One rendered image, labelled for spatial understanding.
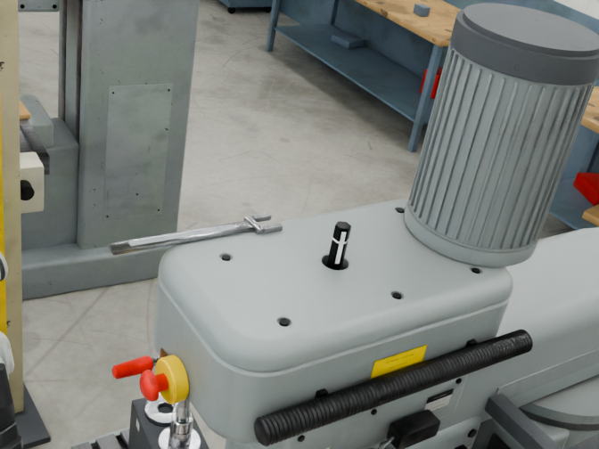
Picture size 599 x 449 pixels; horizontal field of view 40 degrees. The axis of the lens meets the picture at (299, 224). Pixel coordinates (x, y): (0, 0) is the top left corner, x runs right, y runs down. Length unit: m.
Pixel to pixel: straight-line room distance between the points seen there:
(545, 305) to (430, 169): 0.36
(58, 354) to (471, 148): 2.92
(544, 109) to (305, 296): 0.38
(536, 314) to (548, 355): 0.09
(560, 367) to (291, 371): 0.63
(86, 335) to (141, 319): 0.28
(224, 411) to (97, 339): 2.90
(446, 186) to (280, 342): 0.34
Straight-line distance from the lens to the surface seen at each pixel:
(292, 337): 0.96
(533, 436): 1.34
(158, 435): 1.86
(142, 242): 1.07
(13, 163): 2.84
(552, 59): 1.06
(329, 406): 1.01
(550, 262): 1.52
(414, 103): 6.42
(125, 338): 3.89
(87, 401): 3.58
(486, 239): 1.16
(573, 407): 1.55
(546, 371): 1.45
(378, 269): 1.11
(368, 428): 1.17
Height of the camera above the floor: 2.48
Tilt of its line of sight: 30 degrees down
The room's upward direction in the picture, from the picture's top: 11 degrees clockwise
